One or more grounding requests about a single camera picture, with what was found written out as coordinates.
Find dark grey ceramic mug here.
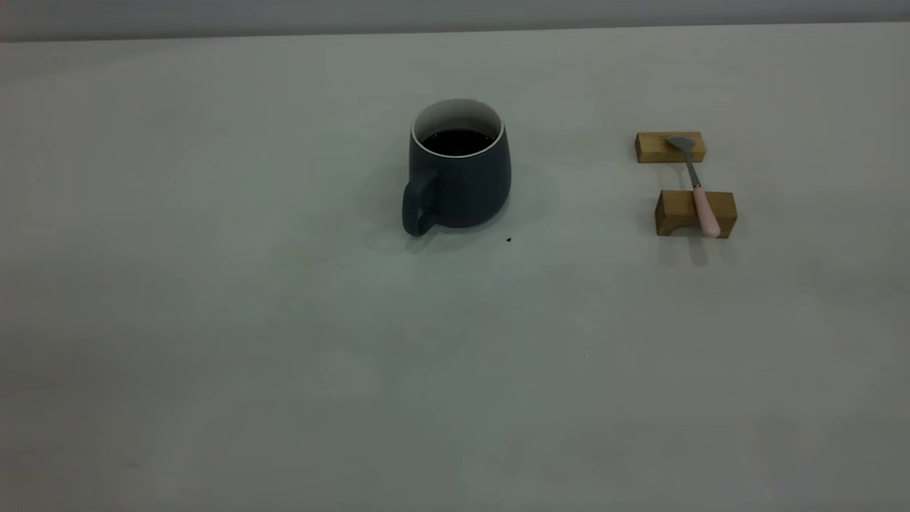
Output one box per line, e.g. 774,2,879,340
402,97,512,237

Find pink handled metal spoon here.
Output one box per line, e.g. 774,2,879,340
666,135,721,238

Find flat rectangular wooden block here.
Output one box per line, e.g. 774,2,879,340
635,131,707,164

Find arched wooden block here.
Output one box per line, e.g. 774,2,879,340
655,190,738,239

